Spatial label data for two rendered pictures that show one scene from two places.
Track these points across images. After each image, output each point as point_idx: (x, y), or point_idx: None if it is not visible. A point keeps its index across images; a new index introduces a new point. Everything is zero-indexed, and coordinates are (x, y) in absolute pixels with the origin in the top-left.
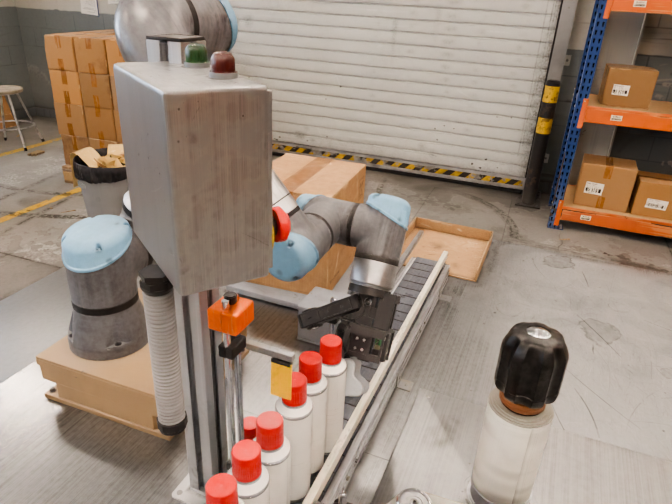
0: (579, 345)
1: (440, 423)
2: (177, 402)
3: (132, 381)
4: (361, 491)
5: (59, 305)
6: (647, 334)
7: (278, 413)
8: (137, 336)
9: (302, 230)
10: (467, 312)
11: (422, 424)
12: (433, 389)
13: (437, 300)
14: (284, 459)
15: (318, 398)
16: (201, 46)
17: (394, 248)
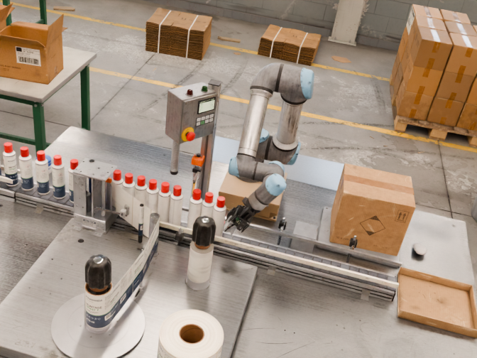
0: (340, 357)
1: (235, 270)
2: (172, 165)
3: (225, 182)
4: None
5: (286, 165)
6: None
7: (180, 188)
8: None
9: (240, 160)
10: (353, 306)
11: (233, 265)
12: (271, 283)
13: (358, 293)
14: (172, 199)
15: (203, 207)
16: (204, 87)
17: (260, 194)
